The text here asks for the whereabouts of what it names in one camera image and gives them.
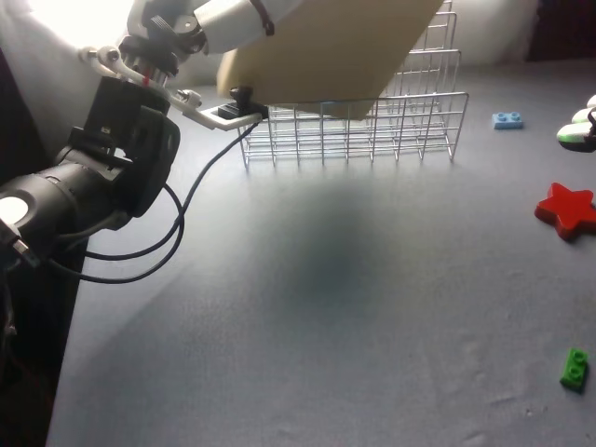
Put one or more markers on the beige hardcover book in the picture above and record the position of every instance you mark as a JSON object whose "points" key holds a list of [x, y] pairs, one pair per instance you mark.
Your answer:
{"points": [[326, 56]]}

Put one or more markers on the black backdrop curtain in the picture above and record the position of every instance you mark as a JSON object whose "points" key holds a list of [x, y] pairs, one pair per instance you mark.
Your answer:
{"points": [[11, 116]]}

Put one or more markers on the green toy brick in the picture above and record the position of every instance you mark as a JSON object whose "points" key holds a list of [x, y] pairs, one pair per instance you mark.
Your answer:
{"points": [[573, 370]]}

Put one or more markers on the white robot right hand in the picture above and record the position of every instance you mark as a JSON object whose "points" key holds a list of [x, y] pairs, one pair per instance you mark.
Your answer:
{"points": [[577, 135]]}

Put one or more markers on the grey table cloth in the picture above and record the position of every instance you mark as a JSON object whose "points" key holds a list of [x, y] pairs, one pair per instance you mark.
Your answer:
{"points": [[326, 349]]}

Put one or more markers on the white backdrop cloth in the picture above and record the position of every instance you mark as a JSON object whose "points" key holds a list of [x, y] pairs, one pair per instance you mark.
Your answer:
{"points": [[56, 60]]}

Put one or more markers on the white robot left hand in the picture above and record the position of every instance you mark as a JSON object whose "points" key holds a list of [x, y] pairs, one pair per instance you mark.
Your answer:
{"points": [[223, 23]]}

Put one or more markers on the red star block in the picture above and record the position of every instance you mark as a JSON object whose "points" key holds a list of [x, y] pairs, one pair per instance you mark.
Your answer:
{"points": [[565, 209]]}

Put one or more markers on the blue toy brick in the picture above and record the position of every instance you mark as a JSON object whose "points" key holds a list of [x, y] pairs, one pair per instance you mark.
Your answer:
{"points": [[507, 122]]}

